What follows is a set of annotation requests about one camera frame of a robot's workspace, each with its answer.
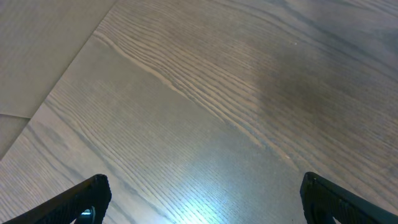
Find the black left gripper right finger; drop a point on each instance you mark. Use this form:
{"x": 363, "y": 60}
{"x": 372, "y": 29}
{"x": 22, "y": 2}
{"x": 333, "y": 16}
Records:
{"x": 325, "y": 202}

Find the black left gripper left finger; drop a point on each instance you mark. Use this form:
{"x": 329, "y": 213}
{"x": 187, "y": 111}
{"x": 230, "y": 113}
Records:
{"x": 86, "y": 202}

